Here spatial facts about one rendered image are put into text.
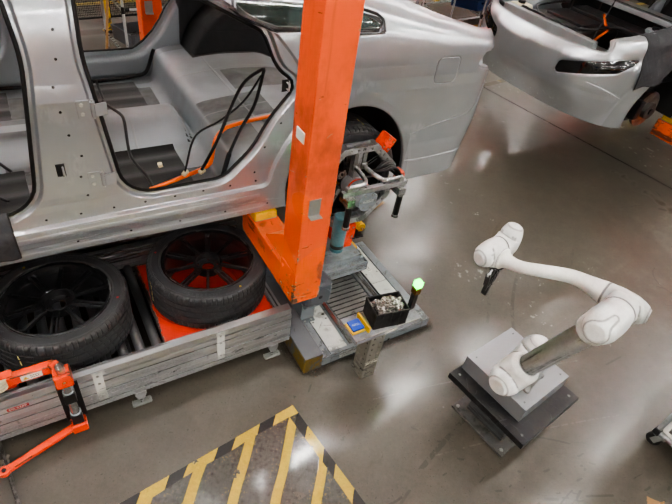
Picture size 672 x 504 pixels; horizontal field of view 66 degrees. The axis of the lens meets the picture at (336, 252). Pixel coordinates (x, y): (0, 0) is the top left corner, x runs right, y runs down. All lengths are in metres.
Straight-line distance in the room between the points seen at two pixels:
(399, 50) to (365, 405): 1.93
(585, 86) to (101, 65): 3.73
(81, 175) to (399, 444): 2.05
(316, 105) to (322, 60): 0.17
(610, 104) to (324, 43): 3.37
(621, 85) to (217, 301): 3.61
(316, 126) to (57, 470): 1.99
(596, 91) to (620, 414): 2.57
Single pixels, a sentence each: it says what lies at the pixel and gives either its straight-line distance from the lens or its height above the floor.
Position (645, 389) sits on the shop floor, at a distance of 3.89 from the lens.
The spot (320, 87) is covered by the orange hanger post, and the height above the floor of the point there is 1.71.
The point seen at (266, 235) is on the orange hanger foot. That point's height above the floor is 0.68.
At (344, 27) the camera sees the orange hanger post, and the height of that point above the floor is 1.92.
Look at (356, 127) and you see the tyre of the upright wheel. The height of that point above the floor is 1.18.
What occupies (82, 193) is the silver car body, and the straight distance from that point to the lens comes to 2.58.
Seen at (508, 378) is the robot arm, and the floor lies 0.63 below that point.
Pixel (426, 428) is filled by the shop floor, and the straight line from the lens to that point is 3.04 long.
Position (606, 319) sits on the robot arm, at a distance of 2.19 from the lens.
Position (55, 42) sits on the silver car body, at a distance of 2.32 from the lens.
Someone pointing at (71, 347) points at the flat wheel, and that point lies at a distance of 2.69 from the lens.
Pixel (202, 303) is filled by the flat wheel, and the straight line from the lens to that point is 2.76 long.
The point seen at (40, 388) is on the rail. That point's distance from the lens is 2.71.
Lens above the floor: 2.51
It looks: 41 degrees down
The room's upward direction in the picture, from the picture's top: 10 degrees clockwise
